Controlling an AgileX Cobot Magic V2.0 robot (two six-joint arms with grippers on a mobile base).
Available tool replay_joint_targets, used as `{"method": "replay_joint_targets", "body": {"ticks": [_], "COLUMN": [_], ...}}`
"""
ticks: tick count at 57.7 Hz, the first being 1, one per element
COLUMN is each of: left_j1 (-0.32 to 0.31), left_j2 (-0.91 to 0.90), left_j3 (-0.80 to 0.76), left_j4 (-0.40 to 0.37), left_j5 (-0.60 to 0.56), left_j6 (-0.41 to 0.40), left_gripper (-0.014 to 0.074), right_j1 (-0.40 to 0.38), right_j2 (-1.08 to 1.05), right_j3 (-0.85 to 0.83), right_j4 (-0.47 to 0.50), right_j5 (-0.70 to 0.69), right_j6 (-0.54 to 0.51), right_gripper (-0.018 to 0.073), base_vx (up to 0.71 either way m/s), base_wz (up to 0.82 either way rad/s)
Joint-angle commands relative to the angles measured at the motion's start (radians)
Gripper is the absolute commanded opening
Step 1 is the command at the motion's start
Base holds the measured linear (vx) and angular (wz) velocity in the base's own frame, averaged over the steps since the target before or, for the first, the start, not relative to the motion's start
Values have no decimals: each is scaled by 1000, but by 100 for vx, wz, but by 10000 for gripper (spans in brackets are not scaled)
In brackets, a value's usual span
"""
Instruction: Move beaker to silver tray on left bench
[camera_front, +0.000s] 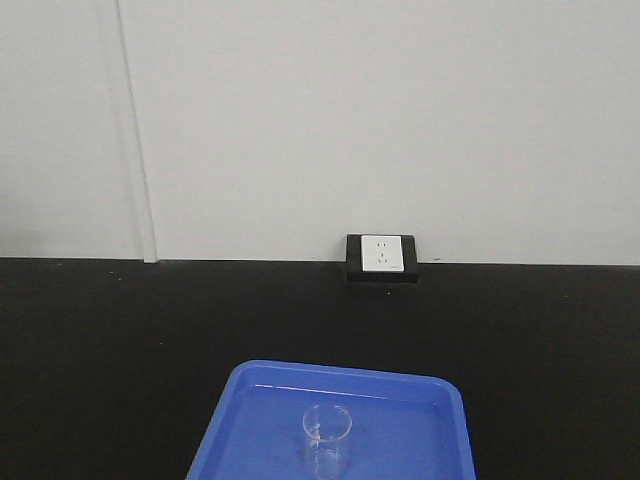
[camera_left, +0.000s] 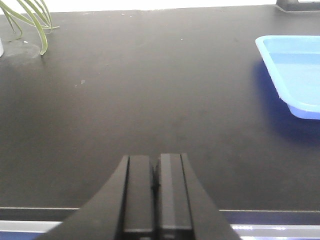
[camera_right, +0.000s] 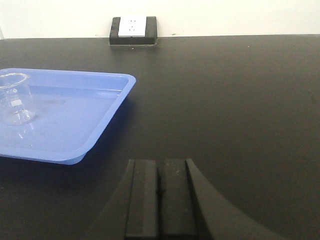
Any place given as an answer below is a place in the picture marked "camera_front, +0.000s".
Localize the clear glass beaker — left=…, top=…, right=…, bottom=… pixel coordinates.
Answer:
left=302, top=403, right=353, bottom=479

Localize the blue plastic tray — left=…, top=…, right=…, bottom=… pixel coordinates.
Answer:
left=187, top=360, right=476, bottom=479

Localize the white wall power socket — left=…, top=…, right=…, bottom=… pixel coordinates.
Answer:
left=360, top=235, right=404, bottom=273

